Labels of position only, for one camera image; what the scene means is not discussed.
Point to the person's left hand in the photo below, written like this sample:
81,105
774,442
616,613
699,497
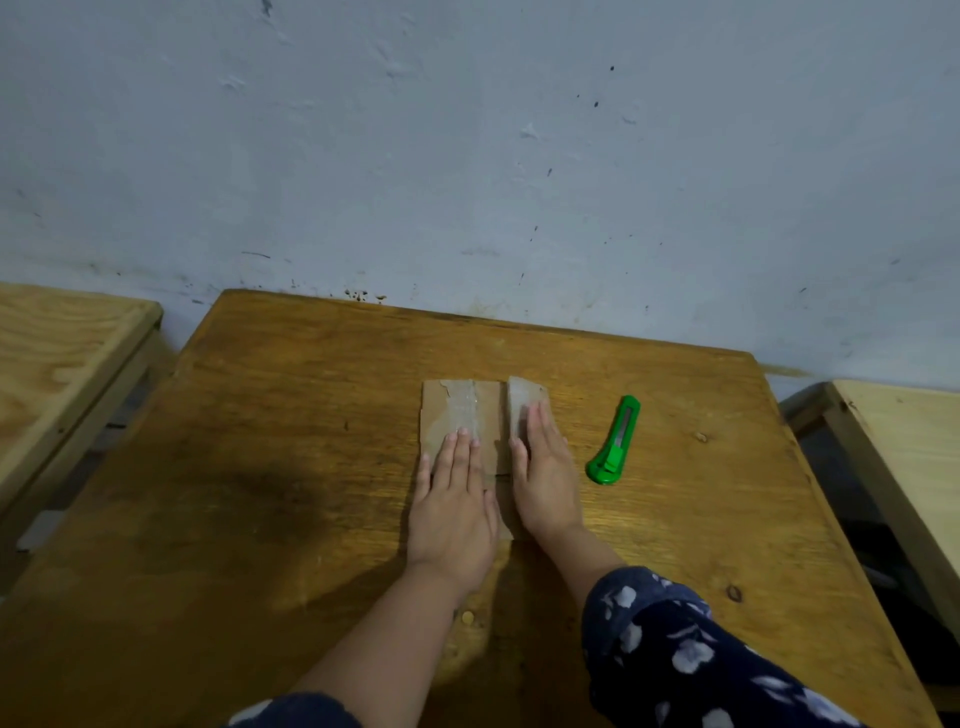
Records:
450,525

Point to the person's right hand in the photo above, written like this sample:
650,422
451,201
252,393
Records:
547,487

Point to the person's left little finger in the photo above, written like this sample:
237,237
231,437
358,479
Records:
422,476

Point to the person's left thumb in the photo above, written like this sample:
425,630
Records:
492,514

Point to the person's right thumb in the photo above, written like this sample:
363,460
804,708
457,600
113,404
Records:
519,461

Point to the person's left middle finger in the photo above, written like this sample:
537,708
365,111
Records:
460,457

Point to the taped brown cardboard piece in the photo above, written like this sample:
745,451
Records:
480,409

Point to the person's right forearm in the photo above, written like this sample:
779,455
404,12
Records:
589,559

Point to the person's left forearm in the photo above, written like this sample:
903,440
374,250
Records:
390,652

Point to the green utility knife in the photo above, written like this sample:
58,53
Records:
613,446

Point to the navy floral shirt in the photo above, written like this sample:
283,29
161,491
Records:
675,660

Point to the light wooden side table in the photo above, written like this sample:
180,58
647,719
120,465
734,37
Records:
907,450
52,360

